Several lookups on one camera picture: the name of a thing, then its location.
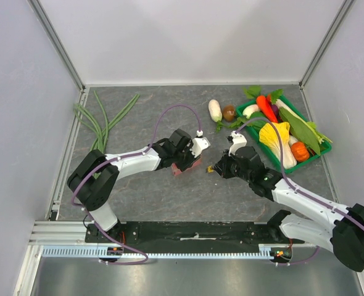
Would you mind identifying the pink express box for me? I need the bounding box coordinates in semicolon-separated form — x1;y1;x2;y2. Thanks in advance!
171;158;202;176

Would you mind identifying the yellow utility knife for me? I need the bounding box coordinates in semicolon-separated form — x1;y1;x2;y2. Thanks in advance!
206;166;215;173

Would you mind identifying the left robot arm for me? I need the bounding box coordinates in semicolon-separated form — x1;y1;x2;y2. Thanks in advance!
67;129;210;242

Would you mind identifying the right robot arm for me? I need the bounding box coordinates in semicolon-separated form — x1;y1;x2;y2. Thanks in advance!
212;146;364;272

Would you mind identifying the yellow cabbage toy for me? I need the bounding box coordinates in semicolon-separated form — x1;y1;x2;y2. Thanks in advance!
259;122;297;170

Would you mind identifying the green leafy vegetable toy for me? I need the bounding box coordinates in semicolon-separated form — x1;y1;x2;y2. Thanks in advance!
215;112;266;133

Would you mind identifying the green plastic tray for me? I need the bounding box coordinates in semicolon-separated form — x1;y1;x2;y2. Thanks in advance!
235;94;333;174

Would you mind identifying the white turnip toy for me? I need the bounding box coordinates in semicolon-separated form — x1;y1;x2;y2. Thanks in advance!
242;104;260;119

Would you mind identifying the brown mushroom toy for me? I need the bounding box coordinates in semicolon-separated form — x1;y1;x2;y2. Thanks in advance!
222;105;236;122

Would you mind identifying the orange pumpkin toy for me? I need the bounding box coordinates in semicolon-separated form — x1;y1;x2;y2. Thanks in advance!
291;141;310;162

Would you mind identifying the white radish toy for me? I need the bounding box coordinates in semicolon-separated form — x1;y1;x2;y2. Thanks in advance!
208;99;223;123

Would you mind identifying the orange carrot toy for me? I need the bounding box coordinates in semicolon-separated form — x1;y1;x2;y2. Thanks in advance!
256;96;278;123

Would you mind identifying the green corn toy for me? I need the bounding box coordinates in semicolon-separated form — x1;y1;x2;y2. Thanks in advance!
279;107;332;155

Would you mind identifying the green long beans bundle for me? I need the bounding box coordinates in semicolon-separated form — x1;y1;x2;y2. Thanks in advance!
68;88;141;173

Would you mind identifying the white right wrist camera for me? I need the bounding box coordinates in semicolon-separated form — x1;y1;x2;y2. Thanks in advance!
227;131;247;156

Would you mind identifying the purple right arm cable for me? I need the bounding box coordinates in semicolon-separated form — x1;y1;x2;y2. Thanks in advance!
234;116;364;266

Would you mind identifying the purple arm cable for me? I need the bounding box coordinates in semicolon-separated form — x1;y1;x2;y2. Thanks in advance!
234;116;364;266
70;104;203;265

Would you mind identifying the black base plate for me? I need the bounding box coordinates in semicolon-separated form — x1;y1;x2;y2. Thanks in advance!
85;220;306;246

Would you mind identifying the white cable duct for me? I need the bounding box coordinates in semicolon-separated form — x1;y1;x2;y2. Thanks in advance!
42;245;276;260

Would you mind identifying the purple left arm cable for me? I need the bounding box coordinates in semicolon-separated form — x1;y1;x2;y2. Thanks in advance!
70;104;203;265

